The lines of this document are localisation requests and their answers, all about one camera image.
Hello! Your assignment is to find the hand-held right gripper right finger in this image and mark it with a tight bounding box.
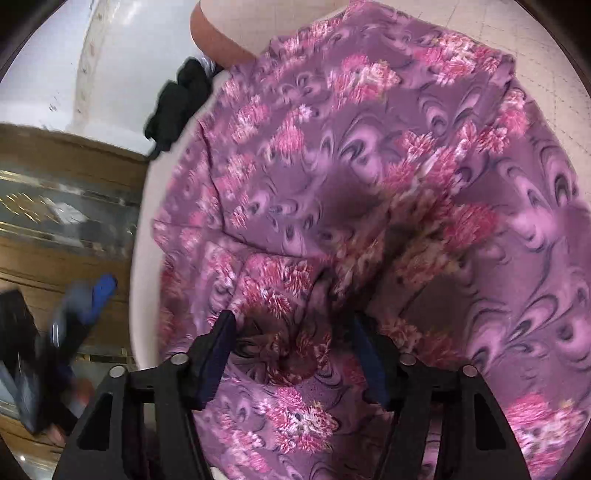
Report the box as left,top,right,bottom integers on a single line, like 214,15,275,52
352,314,533,480

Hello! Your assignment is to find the black cloth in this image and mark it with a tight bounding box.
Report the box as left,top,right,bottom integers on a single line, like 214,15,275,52
144,58,217,160

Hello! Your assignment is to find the wooden door with glass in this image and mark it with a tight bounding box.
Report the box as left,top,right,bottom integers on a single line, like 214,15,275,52
0,122,155,467

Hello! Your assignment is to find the purple floral cloth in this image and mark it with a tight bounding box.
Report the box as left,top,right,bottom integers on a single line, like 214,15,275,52
152,0,591,480

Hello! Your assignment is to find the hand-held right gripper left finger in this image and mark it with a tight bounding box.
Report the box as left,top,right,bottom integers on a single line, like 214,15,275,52
53,310,237,480

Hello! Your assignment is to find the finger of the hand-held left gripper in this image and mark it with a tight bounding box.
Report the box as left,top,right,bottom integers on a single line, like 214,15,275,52
46,274,118,418

